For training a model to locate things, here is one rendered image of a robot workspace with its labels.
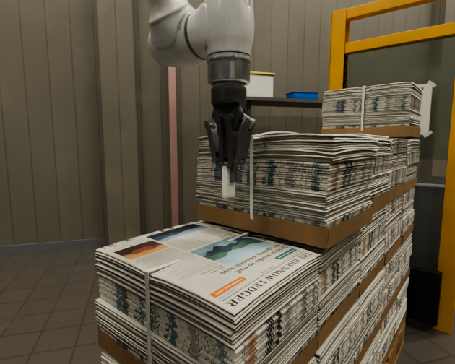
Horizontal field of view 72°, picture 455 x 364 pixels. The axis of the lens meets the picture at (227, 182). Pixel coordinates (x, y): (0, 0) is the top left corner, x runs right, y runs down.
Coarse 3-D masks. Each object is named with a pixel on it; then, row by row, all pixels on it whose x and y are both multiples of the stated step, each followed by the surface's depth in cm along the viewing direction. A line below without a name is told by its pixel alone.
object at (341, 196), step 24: (288, 144) 66; (312, 144) 62; (336, 144) 60; (360, 144) 71; (264, 168) 70; (288, 168) 66; (312, 168) 62; (336, 168) 62; (360, 168) 74; (264, 192) 70; (288, 192) 66; (312, 192) 62; (336, 192) 64; (360, 192) 76; (288, 216) 67; (312, 216) 63; (336, 216) 65
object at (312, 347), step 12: (384, 264) 111; (372, 276) 98; (360, 288) 89; (348, 300) 81; (336, 312) 74; (384, 312) 117; (324, 324) 68; (336, 324) 75; (324, 336) 69; (372, 336) 104; (108, 348) 65; (120, 348) 61; (312, 348) 64; (120, 360) 62; (132, 360) 59; (300, 360) 60; (360, 360) 95; (384, 360) 125
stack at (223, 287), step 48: (144, 240) 69; (192, 240) 69; (240, 240) 69; (288, 240) 70; (384, 240) 111; (144, 288) 54; (192, 288) 47; (240, 288) 47; (288, 288) 53; (336, 288) 73; (384, 288) 118; (144, 336) 56; (192, 336) 47; (240, 336) 43; (288, 336) 55; (336, 336) 74; (384, 336) 122
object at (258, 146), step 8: (264, 136) 69; (256, 144) 71; (264, 144) 70; (248, 152) 73; (256, 152) 71; (264, 152) 70; (248, 160) 73; (256, 160) 72; (248, 168) 73; (256, 168) 71; (248, 176) 73; (256, 176) 72; (248, 184) 74; (256, 184) 72; (248, 192) 73; (256, 192) 72; (248, 200) 73; (256, 200) 72; (248, 208) 74; (256, 208) 72
